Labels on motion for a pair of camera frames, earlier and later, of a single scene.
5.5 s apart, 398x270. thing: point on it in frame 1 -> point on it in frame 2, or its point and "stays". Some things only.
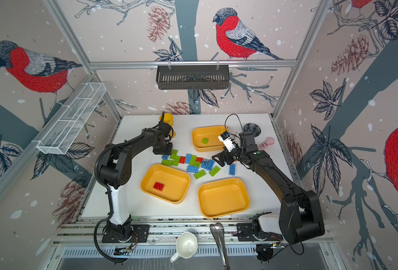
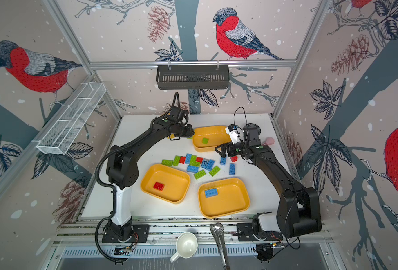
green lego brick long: [167, 162] stays
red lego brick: [158, 186] stays
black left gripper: [169, 151] -> [189, 133]
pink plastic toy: [269, 140] stays
